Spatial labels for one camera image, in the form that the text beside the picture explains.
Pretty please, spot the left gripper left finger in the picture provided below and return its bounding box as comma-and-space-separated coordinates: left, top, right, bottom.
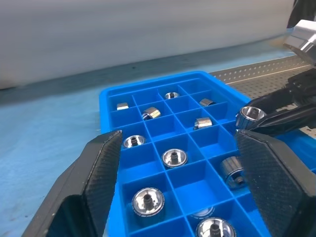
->
21, 130, 123, 237

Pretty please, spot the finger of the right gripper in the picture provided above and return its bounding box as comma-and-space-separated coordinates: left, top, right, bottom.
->
243, 85, 303, 117
246, 102, 316, 137

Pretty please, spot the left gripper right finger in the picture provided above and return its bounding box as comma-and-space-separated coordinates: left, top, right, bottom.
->
234, 129, 316, 237

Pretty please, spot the blue compartment tray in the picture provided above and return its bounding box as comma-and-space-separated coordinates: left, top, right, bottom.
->
98, 71, 316, 237

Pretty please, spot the perforated metal tray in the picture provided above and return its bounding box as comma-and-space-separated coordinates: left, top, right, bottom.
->
211, 55, 316, 129

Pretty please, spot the black equipment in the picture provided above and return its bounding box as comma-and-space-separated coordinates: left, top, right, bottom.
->
287, 0, 316, 28

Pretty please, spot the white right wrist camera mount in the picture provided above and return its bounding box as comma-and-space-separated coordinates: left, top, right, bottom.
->
283, 19, 316, 67

